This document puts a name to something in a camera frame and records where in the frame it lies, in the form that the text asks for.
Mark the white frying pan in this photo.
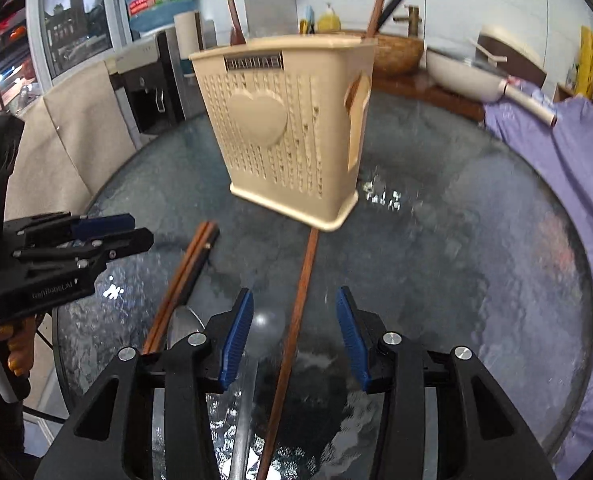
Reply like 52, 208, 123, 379
425, 47, 557, 127

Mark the cream plastic utensil holder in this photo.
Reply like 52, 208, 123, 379
190, 35, 377, 232

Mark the woven wicker basket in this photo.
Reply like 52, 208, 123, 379
335, 29, 427, 80

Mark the clear plastic spoon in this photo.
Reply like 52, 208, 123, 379
229, 308, 286, 479

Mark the white water dispenser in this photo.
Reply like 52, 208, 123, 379
106, 26, 205, 150

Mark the yellow rolled mat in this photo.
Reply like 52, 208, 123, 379
575, 26, 593, 100

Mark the paper cup stack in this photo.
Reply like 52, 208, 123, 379
174, 11, 203, 60

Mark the beige cloth cover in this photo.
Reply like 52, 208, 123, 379
5, 62, 136, 220

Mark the orange gloved left hand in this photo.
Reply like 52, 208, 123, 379
0, 314, 44, 376

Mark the yellow soap bottle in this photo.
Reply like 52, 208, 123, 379
316, 3, 342, 34

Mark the purple floral cloth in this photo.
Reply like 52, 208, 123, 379
485, 78, 593, 479

